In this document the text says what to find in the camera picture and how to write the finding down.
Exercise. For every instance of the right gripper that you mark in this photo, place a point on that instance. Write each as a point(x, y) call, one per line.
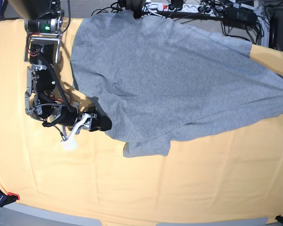
point(91, 121)

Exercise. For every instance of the grey t-shirt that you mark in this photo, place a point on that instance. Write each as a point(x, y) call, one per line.
point(159, 80)

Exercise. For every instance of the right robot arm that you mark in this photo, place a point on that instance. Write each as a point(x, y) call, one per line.
point(45, 99)

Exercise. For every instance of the black upright box right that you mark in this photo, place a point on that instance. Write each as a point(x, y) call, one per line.
point(273, 32)

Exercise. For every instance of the yellow table cloth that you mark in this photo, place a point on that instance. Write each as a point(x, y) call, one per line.
point(235, 175)

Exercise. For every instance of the black power adapter brick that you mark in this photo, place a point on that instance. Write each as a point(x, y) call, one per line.
point(241, 16)

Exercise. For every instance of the blue clamp with red tip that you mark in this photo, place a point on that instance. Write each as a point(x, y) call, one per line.
point(9, 198)

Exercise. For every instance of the white power strip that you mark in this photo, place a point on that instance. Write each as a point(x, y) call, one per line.
point(187, 10)

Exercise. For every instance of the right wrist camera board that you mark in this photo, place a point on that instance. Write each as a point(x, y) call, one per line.
point(69, 144)

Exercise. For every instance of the black central post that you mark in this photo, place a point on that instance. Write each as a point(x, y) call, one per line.
point(136, 6)

